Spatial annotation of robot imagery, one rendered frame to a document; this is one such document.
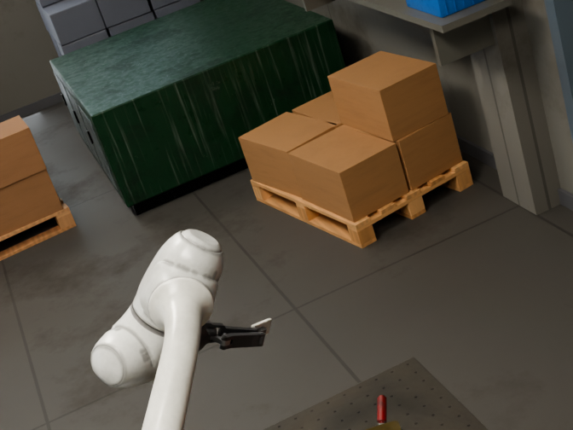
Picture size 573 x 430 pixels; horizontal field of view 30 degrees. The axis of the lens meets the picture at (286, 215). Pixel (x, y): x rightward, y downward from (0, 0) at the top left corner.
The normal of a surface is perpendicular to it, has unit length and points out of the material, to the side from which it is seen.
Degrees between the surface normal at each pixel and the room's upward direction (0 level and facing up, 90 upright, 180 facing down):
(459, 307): 0
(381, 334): 0
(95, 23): 90
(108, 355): 61
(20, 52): 90
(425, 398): 0
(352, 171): 90
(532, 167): 90
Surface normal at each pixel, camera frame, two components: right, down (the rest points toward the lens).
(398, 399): -0.29, -0.87
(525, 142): 0.33, 0.31
